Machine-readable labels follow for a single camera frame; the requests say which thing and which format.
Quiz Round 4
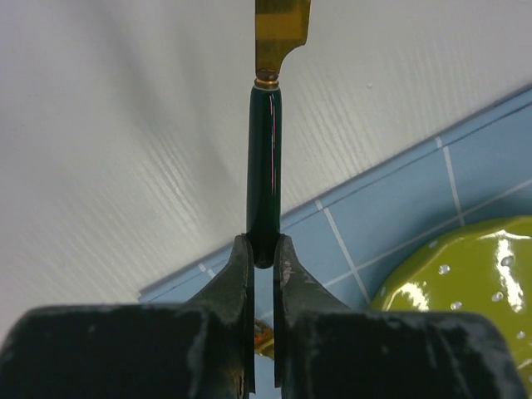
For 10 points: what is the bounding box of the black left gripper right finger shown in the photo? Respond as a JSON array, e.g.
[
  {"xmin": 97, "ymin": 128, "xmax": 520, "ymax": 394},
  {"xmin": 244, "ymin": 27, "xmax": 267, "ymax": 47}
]
[{"xmin": 273, "ymin": 235, "xmax": 526, "ymax": 398}]

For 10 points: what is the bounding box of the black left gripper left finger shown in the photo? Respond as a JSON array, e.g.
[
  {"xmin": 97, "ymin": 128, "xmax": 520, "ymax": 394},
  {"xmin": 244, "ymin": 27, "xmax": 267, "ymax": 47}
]
[{"xmin": 1, "ymin": 235, "xmax": 255, "ymax": 398}]

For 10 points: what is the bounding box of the orange fork green handle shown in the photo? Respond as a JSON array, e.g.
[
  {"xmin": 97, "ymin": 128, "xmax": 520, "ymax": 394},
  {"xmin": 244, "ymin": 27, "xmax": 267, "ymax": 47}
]
[{"xmin": 254, "ymin": 319, "xmax": 274, "ymax": 360}]

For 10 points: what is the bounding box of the green dotted plate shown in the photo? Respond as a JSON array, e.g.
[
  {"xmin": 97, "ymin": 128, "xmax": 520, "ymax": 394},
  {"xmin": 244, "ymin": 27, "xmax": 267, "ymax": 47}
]
[{"xmin": 371, "ymin": 215, "xmax": 531, "ymax": 388}]

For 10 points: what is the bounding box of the orange knife green handle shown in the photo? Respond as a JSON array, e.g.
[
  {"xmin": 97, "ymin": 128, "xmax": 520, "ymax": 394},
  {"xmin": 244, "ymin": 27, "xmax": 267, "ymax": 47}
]
[{"xmin": 246, "ymin": 0, "xmax": 311, "ymax": 268}]

